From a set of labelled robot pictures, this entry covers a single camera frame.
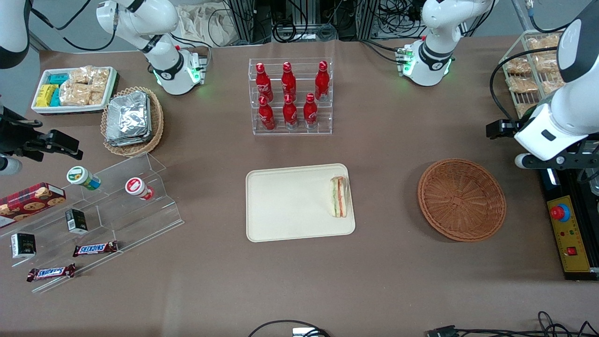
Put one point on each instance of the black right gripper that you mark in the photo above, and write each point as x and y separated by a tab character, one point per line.
19	137

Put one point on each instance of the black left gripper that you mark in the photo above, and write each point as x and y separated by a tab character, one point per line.
511	127

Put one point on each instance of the triangular sandwich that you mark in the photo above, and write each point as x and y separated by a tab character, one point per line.
338	196

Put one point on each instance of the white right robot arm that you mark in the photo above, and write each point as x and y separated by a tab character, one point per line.
169	70

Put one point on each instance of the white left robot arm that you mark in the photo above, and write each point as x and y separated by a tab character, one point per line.
428	61

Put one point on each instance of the white rectangular snack tray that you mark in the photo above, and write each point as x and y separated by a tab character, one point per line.
70	110

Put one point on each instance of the round brown wicker basket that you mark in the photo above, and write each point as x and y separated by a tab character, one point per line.
461	200

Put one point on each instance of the oval light wicker basket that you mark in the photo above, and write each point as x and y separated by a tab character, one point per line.
158	126

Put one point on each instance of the cream plastic tray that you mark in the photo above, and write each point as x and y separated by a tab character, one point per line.
290	202

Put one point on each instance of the wrapped pastry bag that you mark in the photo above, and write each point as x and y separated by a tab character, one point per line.
522	84
524	109
543	43
518	66
546	63
552	86

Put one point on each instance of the green lid snack cup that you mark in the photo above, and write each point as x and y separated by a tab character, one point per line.
80	176

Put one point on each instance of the teal snack pack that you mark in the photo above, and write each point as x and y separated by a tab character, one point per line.
58	79
55	98

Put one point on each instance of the yellow snack pack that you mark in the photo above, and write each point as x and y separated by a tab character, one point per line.
46	95

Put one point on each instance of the clear bag of crackers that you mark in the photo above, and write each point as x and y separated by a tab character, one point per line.
100	77
75	95
97	95
80	75

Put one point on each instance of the red plaid cookie box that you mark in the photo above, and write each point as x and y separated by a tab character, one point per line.
28	203

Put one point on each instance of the silver foil pack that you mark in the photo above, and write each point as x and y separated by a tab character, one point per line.
128	142
127	114

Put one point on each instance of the small black box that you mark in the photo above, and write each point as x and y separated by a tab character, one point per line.
76	221
23	245

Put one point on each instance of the red lid snack cup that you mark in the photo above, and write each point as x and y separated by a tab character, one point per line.
136	187

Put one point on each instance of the clear acrylic step display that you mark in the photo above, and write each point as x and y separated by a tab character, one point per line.
112	220

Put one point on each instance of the red emergency stop button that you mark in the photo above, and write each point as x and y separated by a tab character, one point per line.
560	213

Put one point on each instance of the snickers chocolate bar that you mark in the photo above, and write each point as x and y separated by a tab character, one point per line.
96	248
50	272

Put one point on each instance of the black yellow control box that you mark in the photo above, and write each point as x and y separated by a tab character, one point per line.
568	234

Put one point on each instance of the red cola bottle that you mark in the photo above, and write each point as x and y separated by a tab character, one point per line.
290	114
266	117
310	112
322	82
263	84
288	82

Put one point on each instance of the beige crumpled bag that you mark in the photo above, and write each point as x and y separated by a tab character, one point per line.
206	25

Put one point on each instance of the clear acrylic bottle rack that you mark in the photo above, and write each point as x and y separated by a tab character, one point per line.
299	133

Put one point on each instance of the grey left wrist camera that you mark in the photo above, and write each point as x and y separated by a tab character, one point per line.
526	160

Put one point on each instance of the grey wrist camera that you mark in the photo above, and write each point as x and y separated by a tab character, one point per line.
9	165
526	160

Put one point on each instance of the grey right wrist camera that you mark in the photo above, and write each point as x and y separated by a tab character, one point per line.
9	165

